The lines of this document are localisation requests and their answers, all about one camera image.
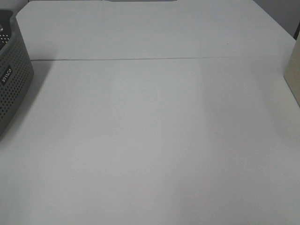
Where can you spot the beige box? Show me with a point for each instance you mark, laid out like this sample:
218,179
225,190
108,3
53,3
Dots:
292,72

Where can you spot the grey perforated plastic basket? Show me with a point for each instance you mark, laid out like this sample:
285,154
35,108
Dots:
16,70

